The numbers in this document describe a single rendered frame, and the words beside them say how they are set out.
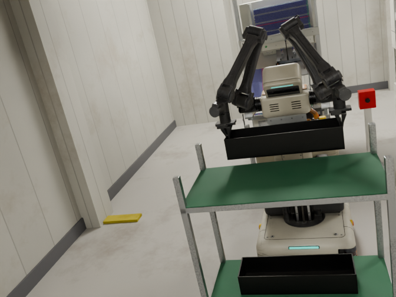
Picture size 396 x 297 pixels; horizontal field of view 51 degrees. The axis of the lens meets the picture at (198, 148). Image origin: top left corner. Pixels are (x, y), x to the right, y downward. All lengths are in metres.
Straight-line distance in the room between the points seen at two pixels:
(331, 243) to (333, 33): 4.71
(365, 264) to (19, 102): 2.78
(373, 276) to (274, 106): 1.03
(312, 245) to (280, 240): 0.20
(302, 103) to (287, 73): 0.20
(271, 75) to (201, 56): 4.24
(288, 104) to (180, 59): 4.36
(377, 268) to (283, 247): 0.63
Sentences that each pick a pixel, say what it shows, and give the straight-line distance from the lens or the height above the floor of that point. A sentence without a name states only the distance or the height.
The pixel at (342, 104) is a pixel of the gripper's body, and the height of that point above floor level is 1.22.
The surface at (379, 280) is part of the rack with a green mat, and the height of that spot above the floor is 0.35.
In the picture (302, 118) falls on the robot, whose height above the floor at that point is 1.07.
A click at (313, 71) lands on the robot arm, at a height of 1.34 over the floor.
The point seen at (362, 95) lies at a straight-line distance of 4.01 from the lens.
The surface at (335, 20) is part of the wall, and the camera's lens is 6.95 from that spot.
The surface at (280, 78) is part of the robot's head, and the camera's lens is 2.33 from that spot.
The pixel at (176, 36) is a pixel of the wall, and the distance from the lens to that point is 6.60.
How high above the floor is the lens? 1.77
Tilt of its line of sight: 18 degrees down
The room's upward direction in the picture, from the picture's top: 12 degrees counter-clockwise
